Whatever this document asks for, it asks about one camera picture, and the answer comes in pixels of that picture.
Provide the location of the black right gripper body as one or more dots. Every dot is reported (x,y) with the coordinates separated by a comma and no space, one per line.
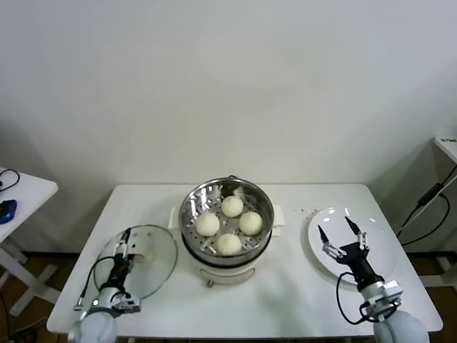
(357,259)

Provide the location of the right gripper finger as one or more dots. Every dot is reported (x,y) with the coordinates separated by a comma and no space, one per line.
(360,236)
(328,246)

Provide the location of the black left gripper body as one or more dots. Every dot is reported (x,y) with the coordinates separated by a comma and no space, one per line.
(120,271)

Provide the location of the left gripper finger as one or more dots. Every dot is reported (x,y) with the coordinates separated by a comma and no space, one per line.
(123,244)
(130,258)

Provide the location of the round glass pot lid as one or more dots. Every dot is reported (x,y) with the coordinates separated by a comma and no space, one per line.
(157,257)

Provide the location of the white steamed baozi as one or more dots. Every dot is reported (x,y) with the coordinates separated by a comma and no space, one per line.
(250,223)
(228,244)
(208,225)
(232,206)

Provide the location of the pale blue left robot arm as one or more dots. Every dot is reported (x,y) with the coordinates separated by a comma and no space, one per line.
(96,325)

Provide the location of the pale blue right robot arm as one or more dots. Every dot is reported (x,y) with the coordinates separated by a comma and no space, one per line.
(400,328)

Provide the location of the stainless steel steamer basket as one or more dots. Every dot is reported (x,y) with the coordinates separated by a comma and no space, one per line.
(193,211)

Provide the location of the round white plate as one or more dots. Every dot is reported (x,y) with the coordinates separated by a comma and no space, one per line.
(378,228)

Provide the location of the white electric cooker pot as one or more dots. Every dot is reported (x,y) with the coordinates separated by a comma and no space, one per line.
(221,275)

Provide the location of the white side table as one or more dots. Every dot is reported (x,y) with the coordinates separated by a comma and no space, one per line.
(32,189)

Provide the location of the blue handheld device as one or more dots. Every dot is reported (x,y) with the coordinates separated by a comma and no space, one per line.
(7,211)

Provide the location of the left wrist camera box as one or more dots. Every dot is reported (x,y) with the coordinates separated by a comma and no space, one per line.
(128,303)

